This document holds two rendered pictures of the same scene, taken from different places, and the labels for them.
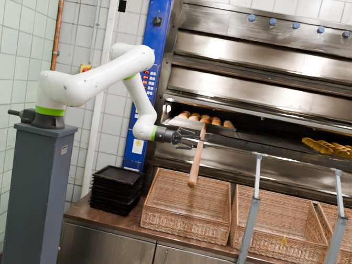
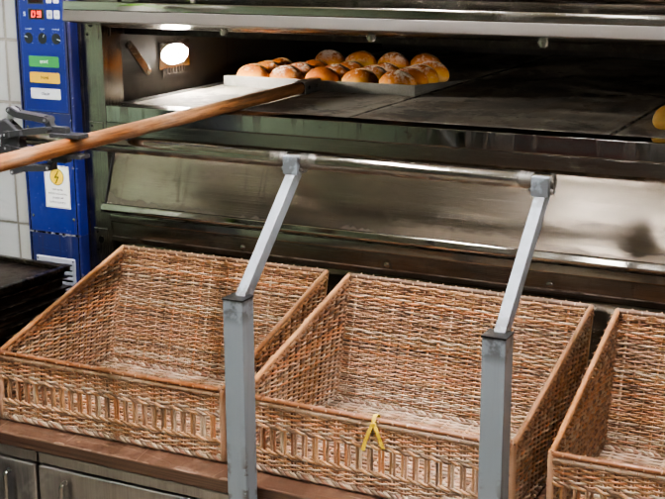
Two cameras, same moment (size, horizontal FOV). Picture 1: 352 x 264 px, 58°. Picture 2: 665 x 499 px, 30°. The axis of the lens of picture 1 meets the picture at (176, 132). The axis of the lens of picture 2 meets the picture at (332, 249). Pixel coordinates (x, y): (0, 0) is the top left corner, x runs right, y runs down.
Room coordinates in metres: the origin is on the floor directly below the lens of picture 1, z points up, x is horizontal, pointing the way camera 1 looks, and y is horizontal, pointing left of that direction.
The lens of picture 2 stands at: (-0.14, -1.44, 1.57)
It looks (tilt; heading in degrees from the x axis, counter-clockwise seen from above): 14 degrees down; 21
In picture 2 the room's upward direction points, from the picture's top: straight up
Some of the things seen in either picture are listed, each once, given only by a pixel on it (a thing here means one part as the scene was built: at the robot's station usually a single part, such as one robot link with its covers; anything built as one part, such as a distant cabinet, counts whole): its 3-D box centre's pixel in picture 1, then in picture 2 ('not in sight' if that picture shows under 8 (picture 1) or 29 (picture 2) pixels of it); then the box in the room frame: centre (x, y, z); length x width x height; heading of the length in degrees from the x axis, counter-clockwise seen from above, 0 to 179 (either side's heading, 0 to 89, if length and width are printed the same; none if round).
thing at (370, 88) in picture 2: (205, 121); (345, 77); (2.99, -0.25, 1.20); 0.55 x 0.36 x 0.03; 85
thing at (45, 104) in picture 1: (54, 92); not in sight; (1.43, 0.57, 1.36); 0.16 x 0.13 x 0.19; 52
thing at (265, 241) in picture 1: (274, 222); (421, 383); (2.05, -0.76, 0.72); 0.56 x 0.49 x 0.28; 84
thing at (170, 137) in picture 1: (173, 137); (4, 139); (1.83, 0.01, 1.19); 0.09 x 0.07 x 0.08; 85
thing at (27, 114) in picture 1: (37, 117); not in sight; (1.44, 0.64, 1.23); 0.26 x 0.15 x 0.06; 85
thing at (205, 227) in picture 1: (188, 202); (168, 342); (2.10, -0.18, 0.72); 0.56 x 0.49 x 0.28; 86
